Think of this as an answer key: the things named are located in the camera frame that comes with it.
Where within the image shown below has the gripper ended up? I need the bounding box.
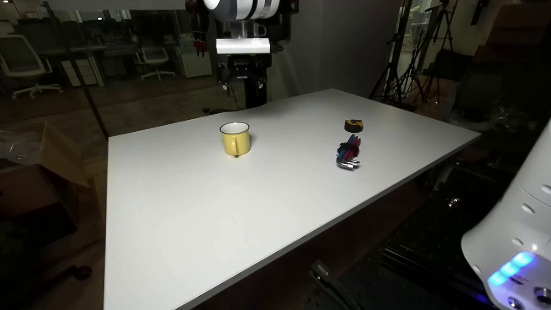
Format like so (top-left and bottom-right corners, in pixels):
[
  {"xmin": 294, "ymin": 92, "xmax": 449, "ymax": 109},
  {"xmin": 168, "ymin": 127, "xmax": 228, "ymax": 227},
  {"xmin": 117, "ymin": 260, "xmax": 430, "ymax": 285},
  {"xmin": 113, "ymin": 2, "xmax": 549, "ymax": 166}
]
[{"xmin": 217, "ymin": 54, "xmax": 273, "ymax": 90}]

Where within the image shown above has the white cabinet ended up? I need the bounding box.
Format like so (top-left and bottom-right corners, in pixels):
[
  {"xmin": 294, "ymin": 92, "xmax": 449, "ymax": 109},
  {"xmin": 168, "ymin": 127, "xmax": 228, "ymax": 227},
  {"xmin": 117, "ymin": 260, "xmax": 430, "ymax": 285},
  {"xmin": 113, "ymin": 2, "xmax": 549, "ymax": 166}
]
[{"xmin": 176, "ymin": 34, "xmax": 214, "ymax": 79}]

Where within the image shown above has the yellow enamel mug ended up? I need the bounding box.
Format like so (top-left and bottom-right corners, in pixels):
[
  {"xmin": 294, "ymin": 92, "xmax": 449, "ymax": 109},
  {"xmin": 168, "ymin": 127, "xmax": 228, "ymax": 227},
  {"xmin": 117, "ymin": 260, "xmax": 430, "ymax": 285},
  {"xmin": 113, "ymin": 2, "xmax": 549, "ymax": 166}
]
[{"xmin": 219, "ymin": 121, "xmax": 251, "ymax": 158}]

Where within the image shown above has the white office chair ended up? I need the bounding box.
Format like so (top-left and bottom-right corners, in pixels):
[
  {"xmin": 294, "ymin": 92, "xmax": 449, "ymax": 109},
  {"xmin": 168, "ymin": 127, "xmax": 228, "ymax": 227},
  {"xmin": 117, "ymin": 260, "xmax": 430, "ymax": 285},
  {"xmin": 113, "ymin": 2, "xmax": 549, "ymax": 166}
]
[
  {"xmin": 135, "ymin": 45, "xmax": 176, "ymax": 82},
  {"xmin": 0, "ymin": 34, "xmax": 64, "ymax": 100}
]

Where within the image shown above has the bundle of coloured hex keys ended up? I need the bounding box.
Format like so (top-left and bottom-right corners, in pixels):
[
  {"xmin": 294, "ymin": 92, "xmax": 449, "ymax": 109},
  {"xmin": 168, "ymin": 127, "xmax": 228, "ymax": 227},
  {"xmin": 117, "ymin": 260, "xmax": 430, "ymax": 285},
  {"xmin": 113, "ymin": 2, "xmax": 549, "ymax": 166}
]
[{"xmin": 336, "ymin": 133, "xmax": 362, "ymax": 171}]

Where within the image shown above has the office desk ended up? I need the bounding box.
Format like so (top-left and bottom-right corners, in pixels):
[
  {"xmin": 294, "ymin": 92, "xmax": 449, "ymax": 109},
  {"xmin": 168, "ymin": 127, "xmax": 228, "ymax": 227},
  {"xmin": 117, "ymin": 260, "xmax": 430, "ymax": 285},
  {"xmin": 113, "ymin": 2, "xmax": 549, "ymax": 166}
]
[{"xmin": 37, "ymin": 42, "xmax": 139, "ymax": 87}]

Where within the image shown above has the row of black tripods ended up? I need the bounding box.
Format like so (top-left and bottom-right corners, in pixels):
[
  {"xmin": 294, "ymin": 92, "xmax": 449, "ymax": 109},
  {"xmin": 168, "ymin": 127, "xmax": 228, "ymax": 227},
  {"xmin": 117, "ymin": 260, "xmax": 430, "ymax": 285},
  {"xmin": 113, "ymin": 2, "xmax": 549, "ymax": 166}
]
[{"xmin": 369, "ymin": 0, "xmax": 458, "ymax": 110}]

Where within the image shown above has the grey drawer cabinet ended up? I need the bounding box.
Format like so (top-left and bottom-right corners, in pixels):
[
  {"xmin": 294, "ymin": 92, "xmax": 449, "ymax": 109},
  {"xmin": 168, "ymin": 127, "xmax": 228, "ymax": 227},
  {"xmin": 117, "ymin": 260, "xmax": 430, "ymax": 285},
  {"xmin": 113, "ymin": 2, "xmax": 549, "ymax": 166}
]
[{"xmin": 60, "ymin": 58, "xmax": 99, "ymax": 87}]

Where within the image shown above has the black stand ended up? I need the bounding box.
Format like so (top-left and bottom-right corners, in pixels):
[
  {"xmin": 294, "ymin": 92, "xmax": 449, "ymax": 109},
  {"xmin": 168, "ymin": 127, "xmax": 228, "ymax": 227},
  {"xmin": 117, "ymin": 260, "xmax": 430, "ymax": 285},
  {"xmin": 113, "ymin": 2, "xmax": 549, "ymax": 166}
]
[{"xmin": 42, "ymin": 0, "xmax": 111, "ymax": 141}]

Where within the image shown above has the cardboard box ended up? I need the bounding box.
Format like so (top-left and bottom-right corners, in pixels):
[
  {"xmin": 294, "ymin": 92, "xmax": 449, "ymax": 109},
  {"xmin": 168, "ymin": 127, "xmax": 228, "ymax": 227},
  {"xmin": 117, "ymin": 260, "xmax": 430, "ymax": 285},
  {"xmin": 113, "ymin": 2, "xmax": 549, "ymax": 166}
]
[{"xmin": 0, "ymin": 121, "xmax": 108, "ymax": 244}]

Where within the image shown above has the clear plastic bag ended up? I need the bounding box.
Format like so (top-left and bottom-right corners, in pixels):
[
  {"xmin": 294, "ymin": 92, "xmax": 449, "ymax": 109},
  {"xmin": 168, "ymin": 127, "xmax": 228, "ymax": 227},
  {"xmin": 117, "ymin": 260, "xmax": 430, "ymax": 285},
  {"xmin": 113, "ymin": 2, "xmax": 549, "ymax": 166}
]
[{"xmin": 0, "ymin": 129, "xmax": 46, "ymax": 166}]

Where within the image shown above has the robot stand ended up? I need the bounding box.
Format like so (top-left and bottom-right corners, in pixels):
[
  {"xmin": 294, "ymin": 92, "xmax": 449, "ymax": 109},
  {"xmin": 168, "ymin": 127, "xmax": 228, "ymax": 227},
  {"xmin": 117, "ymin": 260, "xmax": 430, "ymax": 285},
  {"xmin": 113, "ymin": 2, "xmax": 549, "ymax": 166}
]
[{"xmin": 301, "ymin": 164, "xmax": 551, "ymax": 310}]

